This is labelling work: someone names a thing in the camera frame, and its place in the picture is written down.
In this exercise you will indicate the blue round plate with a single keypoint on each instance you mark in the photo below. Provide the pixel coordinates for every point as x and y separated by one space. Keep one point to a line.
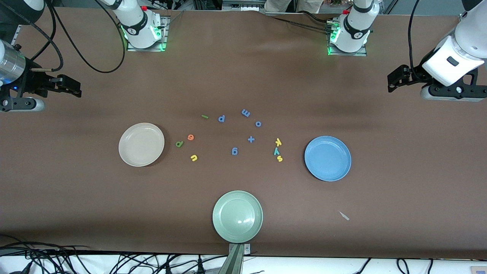
327 158

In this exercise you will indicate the grey metal camera post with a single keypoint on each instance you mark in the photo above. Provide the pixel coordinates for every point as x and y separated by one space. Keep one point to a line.
236 260

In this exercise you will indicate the teal letter y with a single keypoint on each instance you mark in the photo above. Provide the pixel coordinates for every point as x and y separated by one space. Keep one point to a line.
276 151

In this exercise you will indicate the green letter d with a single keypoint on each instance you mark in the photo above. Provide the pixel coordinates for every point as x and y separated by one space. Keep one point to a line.
179 145

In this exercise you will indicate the beige round plate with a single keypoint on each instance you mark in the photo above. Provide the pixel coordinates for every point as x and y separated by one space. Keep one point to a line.
141 144

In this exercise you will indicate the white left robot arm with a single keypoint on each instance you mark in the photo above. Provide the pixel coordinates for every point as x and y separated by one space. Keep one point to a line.
468 42

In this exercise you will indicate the green round plate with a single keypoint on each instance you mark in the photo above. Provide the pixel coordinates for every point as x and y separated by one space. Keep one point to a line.
237 217

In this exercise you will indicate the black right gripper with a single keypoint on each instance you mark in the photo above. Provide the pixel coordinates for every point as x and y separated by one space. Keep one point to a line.
31 81

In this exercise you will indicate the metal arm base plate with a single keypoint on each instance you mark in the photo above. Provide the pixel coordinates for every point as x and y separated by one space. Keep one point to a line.
361 54
166 36

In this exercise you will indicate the person in beige trousers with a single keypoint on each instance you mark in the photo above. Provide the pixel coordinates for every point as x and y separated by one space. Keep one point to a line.
293 5

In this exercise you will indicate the blue letter m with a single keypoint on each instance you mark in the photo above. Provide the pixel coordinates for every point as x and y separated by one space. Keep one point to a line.
245 113

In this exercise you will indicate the tan cardboard piece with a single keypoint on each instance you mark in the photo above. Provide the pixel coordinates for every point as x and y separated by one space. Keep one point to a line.
479 270

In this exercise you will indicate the small white paper scrap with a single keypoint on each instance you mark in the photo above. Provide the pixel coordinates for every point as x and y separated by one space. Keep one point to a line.
344 216

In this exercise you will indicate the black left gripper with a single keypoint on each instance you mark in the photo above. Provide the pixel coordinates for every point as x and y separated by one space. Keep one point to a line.
414 74

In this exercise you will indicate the blue letter g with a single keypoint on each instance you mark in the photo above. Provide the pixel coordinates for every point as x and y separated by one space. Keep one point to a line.
236 152

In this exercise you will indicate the aluminium table frame rail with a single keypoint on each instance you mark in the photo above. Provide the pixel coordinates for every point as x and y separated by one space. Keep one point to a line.
17 38

